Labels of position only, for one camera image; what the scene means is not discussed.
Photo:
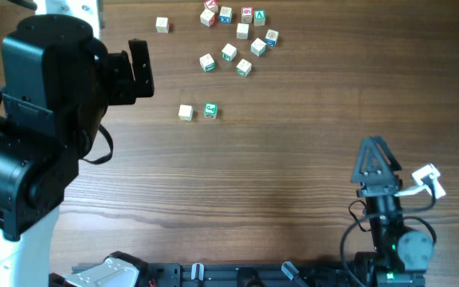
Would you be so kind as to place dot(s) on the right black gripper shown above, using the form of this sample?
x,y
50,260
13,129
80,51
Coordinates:
x,y
378,190

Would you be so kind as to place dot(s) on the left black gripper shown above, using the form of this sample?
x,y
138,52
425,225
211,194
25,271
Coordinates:
x,y
142,67

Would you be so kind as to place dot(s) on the yellow edged wooden block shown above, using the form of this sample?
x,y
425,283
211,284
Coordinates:
x,y
185,112

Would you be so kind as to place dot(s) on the green letter J block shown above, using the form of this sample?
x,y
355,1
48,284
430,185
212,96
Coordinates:
x,y
210,110

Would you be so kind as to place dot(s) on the blue edged picture block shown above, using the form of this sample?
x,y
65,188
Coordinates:
x,y
271,38

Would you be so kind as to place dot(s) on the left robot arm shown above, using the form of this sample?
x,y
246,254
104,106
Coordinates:
x,y
60,82

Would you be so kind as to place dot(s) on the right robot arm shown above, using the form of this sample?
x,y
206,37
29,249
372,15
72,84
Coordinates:
x,y
402,254

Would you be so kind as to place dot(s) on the plain wooden block far left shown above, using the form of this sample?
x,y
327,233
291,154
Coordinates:
x,y
162,25

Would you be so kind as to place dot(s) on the plain wooden block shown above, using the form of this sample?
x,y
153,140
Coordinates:
x,y
242,31
162,25

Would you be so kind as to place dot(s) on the green edged block lower left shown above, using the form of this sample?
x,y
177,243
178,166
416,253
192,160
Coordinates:
x,y
207,63

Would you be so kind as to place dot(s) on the green edged block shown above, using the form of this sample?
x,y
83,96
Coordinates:
x,y
244,67
207,63
229,52
258,47

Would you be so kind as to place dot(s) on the red edged wooden block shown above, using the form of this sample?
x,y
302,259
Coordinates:
x,y
207,18

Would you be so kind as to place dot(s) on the green edged block middle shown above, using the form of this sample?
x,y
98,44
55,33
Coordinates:
x,y
229,52

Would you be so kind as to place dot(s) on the red letter block top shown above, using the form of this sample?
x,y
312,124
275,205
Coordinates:
x,y
211,5

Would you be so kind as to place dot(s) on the blue X letter block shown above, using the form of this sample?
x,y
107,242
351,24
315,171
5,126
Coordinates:
x,y
225,15

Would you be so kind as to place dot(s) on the green edged block lower right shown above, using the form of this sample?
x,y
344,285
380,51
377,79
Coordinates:
x,y
244,67

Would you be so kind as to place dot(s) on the plain wooden block centre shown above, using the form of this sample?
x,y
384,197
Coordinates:
x,y
242,31

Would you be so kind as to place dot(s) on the red number 6 block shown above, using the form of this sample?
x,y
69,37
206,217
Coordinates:
x,y
247,14

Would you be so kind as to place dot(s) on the green letter A block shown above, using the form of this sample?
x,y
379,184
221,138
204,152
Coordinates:
x,y
259,17

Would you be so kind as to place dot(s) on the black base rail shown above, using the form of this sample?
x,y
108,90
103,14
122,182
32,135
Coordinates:
x,y
285,274

